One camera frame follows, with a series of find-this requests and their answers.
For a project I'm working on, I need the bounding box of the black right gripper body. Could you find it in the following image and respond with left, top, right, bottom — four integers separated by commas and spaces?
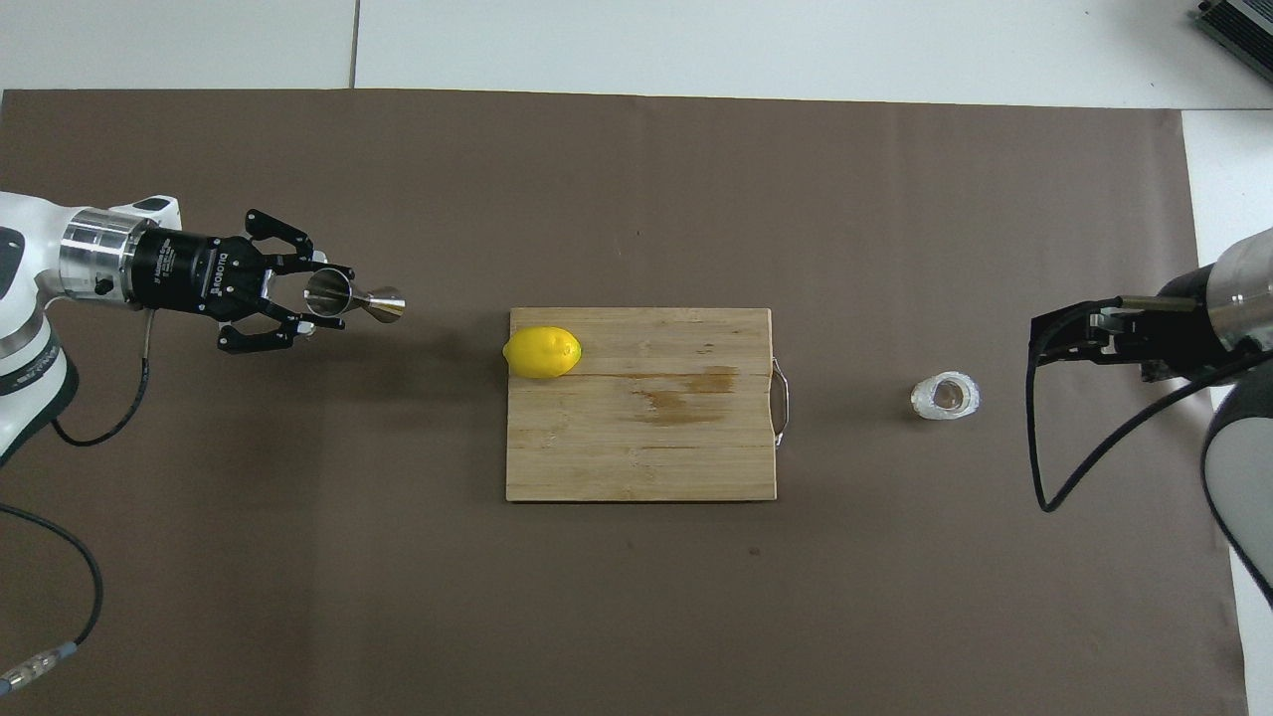
1124, 267, 1234, 384

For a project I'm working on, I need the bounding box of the steel double jigger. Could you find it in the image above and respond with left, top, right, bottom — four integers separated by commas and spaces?
303, 268, 407, 324

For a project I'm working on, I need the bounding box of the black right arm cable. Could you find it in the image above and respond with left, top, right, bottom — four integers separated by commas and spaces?
1026, 295, 1273, 514

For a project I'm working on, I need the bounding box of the brown paper table mat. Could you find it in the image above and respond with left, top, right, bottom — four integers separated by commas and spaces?
0, 88, 1249, 716

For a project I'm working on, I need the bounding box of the small clear glass cup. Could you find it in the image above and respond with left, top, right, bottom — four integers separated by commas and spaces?
910, 370, 982, 422

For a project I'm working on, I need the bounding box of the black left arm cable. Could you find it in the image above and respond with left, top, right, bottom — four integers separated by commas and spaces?
0, 306, 152, 697

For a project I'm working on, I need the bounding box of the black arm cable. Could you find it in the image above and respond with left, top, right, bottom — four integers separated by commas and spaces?
0, 306, 152, 697
1026, 295, 1273, 514

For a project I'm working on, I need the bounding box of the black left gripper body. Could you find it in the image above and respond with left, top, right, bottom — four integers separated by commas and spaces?
134, 229, 270, 321

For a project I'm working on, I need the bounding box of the grey ribbed metal box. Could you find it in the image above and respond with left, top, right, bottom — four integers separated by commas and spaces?
1196, 0, 1273, 56

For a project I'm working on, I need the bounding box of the yellow lemon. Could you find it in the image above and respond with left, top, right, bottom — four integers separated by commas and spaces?
502, 325, 584, 381

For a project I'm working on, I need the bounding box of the wooden cutting board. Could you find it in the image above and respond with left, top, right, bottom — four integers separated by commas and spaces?
505, 306, 792, 503

